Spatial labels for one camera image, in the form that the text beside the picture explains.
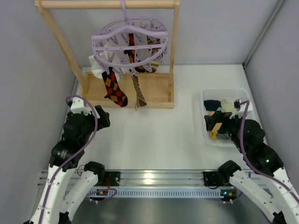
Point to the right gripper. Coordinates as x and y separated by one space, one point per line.
215 120

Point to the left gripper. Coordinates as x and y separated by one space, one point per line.
99 115

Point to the argyle sock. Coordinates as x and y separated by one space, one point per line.
114 93
131 54

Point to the brown striped sock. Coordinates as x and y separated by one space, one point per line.
140 100
154 64

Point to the purple round clip hanger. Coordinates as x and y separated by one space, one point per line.
114 36

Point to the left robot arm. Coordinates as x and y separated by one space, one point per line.
56 206

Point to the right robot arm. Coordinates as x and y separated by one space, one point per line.
280 202

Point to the wooden hanger rack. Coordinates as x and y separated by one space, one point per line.
157 87

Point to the pale yellow sock in basket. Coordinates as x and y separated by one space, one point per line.
228 106

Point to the navy sock in basket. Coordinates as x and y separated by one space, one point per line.
212 105

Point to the mustard yellow sock in basket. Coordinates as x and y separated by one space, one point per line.
213 133

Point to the white plastic basket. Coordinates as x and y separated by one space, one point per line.
230 94

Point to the white sock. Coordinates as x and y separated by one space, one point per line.
97 70

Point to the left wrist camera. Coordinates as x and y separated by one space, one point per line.
78 103

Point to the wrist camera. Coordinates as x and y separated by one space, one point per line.
240 106
78 103

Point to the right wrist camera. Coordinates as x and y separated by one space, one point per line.
240 106

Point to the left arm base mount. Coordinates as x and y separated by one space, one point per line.
110 181

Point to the aluminium mounting rail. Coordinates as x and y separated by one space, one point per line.
161 178

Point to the white slotted cable duct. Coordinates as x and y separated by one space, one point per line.
161 193

